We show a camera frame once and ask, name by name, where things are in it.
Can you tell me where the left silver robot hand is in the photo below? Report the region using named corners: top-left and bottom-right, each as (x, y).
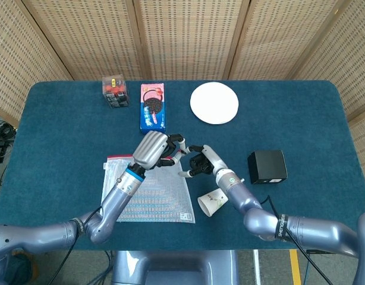
top-left (132, 131), bottom-right (190, 170)

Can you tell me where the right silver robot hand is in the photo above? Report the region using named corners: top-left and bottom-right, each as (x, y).
top-left (178, 144), bottom-right (228, 179)

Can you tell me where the clear mesh zipper pouch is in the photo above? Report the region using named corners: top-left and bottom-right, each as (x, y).
top-left (101, 154), bottom-right (196, 224)

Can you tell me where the white paper cup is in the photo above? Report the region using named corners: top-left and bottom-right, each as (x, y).
top-left (197, 187), bottom-right (229, 217)

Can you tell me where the blue pink cookie box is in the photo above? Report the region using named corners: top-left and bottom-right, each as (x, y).
top-left (139, 83), bottom-right (166, 135)

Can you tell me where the white paper plate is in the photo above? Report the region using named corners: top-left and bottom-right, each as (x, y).
top-left (190, 82), bottom-right (240, 125)

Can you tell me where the black cardboard box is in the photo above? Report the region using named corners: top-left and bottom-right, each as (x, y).
top-left (247, 149), bottom-right (288, 185)

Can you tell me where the clear box of red items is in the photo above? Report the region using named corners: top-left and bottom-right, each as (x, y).
top-left (101, 75), bottom-right (131, 109)

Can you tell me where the grey-blue robot torso base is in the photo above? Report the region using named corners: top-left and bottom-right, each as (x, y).
top-left (111, 250), bottom-right (240, 285)

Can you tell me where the woven bamboo folding screen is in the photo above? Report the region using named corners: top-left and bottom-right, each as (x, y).
top-left (0, 0), bottom-right (365, 179)

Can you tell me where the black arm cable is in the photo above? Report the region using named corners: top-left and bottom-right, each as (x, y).
top-left (48, 207), bottom-right (103, 285)
top-left (259, 195), bottom-right (335, 285)

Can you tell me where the black cables and power strip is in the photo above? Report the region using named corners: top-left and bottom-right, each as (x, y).
top-left (0, 119), bottom-right (17, 185)

